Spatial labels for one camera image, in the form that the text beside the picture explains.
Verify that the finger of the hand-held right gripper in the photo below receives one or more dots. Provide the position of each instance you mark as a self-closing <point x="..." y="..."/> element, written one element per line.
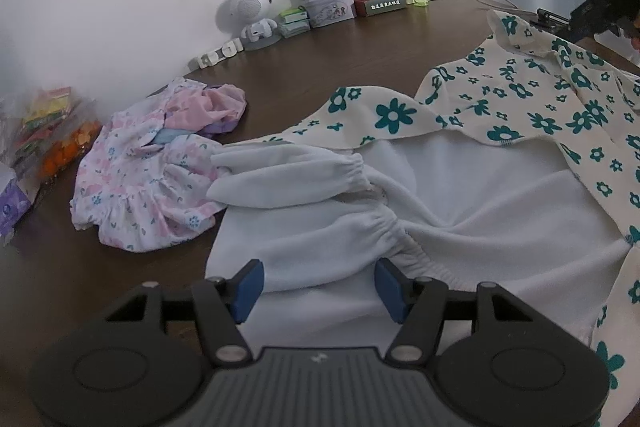
<point x="550" y="18"/>

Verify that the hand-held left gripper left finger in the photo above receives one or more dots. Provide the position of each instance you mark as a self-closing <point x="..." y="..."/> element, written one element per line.
<point x="250" y="292"/>

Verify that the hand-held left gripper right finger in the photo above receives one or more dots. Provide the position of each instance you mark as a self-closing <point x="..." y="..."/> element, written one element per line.
<point x="390" y="294"/>

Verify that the cream garment with teal flowers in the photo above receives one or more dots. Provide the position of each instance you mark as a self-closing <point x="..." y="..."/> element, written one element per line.
<point x="450" y="187"/>

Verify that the pastel patterned cloth pile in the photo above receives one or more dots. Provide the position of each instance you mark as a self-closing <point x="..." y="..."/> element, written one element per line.
<point x="140" y="187"/>

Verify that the red and dark green box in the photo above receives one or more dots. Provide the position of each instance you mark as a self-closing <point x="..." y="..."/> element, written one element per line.
<point x="382" y="4"/>

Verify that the plain pink garment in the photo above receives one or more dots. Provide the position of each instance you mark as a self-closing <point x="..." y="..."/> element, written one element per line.
<point x="215" y="107"/>

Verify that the purple tissue pack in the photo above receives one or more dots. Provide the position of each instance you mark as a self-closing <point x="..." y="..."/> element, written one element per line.
<point x="12" y="204"/>

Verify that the stack of green packets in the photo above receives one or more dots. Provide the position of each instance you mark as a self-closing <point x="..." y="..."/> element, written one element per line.
<point x="294" y="22"/>

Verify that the white robot toy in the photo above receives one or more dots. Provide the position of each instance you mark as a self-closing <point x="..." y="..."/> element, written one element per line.
<point x="247" y="7"/>

